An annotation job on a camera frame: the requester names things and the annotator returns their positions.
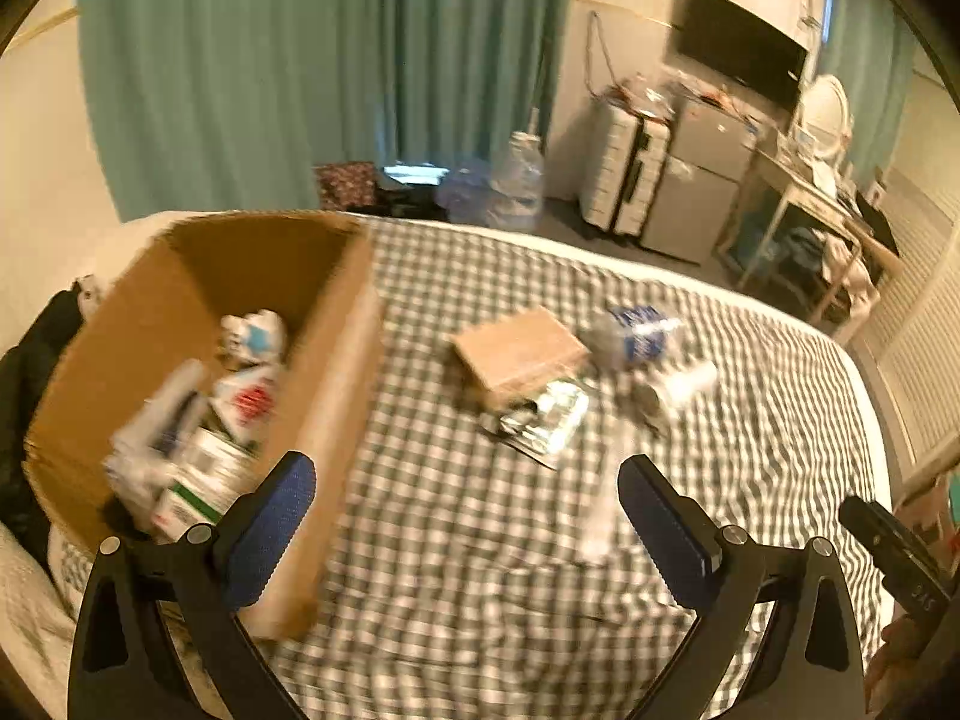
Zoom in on white suitcase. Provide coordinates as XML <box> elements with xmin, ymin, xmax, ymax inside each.
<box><xmin>581</xmin><ymin>101</ymin><xmax>672</xmax><ymax>235</ymax></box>

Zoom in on grey mini fridge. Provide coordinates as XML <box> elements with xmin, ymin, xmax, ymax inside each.
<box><xmin>641</xmin><ymin>101</ymin><xmax>758</xmax><ymax>266</ymax></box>

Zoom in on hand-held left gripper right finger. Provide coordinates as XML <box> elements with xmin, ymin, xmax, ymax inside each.
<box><xmin>617</xmin><ymin>453</ymin><xmax>869</xmax><ymax>720</ymax></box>

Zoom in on narrow green curtain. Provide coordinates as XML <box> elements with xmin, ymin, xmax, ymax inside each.
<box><xmin>821</xmin><ymin>0</ymin><xmax>920</xmax><ymax>175</ymax></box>

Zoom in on green white box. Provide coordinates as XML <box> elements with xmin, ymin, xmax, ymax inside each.
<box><xmin>150</xmin><ymin>427</ymin><xmax>261</xmax><ymax>545</ymax></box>

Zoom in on white quilt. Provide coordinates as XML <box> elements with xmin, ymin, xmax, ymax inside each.
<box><xmin>0</xmin><ymin>517</ymin><xmax>85</xmax><ymax>713</ymax></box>

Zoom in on white cloth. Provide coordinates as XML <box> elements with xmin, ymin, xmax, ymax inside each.
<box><xmin>821</xmin><ymin>229</ymin><xmax>880</xmax><ymax>302</ymax></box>

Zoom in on dark clothing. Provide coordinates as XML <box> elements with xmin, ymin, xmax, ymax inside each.
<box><xmin>0</xmin><ymin>289</ymin><xmax>89</xmax><ymax>548</ymax></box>

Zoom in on large clear water jug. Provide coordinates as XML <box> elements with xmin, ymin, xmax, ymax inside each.
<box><xmin>491</xmin><ymin>131</ymin><xmax>547</xmax><ymax>232</ymax></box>

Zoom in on blue label plastic water bottle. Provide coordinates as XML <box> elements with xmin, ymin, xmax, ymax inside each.
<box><xmin>592</xmin><ymin>302</ymin><xmax>687</xmax><ymax>374</ymax></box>

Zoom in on wide green curtain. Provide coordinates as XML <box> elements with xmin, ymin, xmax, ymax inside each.
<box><xmin>79</xmin><ymin>0</ymin><xmax>578</xmax><ymax>224</ymax></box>

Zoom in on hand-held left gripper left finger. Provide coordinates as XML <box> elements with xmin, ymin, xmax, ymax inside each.
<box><xmin>70</xmin><ymin>451</ymin><xmax>316</xmax><ymax>720</ymax></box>

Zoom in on dark patterned bag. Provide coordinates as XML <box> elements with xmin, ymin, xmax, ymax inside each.
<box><xmin>313</xmin><ymin>161</ymin><xmax>380</xmax><ymax>212</ymax></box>

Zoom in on white paper cup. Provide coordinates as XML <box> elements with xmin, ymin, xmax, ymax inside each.
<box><xmin>634</xmin><ymin>358</ymin><xmax>721</xmax><ymax>422</ymax></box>

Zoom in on small brown cardboard box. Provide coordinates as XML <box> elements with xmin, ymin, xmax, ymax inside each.
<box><xmin>448</xmin><ymin>307</ymin><xmax>593</xmax><ymax>411</ymax></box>

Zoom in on black wall television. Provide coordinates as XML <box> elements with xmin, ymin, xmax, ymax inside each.
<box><xmin>666</xmin><ymin>0</ymin><xmax>811</xmax><ymax>111</ymax></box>

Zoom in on green checkered blanket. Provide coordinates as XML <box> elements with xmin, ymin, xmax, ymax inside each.
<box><xmin>45</xmin><ymin>214</ymin><xmax>895</xmax><ymax>720</ymax></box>

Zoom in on white blue printed plastic bag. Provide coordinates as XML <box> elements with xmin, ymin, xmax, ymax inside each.
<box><xmin>219</xmin><ymin>309</ymin><xmax>290</xmax><ymax>368</ymax></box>

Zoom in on person's right hand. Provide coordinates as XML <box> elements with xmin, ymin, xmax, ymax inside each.
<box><xmin>862</xmin><ymin>611</ymin><xmax>935</xmax><ymax>702</ymax></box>

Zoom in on packets inside cardboard box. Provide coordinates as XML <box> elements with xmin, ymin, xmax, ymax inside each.
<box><xmin>105</xmin><ymin>358</ymin><xmax>212</xmax><ymax>497</ymax></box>

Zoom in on oval white mirror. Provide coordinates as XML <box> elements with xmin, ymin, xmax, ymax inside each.
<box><xmin>791</xmin><ymin>73</ymin><xmax>856</xmax><ymax>166</ymax></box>

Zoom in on silver foil packet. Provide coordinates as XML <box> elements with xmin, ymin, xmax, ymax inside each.
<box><xmin>484</xmin><ymin>379</ymin><xmax>593</xmax><ymax>471</ymax></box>

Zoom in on large cardboard box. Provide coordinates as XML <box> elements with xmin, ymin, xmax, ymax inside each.
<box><xmin>22</xmin><ymin>211</ymin><xmax>389</xmax><ymax>642</ymax></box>

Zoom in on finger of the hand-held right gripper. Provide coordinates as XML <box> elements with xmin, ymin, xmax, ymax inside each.
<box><xmin>838</xmin><ymin>495</ymin><xmax>914</xmax><ymax>578</ymax></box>

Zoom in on clear plastic bag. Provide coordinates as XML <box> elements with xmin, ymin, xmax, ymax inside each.
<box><xmin>435</xmin><ymin>157</ymin><xmax>503</xmax><ymax>224</ymax></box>

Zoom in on cream wooden desk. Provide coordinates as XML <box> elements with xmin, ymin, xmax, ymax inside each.
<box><xmin>712</xmin><ymin>142</ymin><xmax>905</xmax><ymax>325</ymax></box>

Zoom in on white red printed packet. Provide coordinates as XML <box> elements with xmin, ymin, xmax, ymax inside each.
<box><xmin>210</xmin><ymin>364</ymin><xmax>286</xmax><ymax>441</ymax></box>

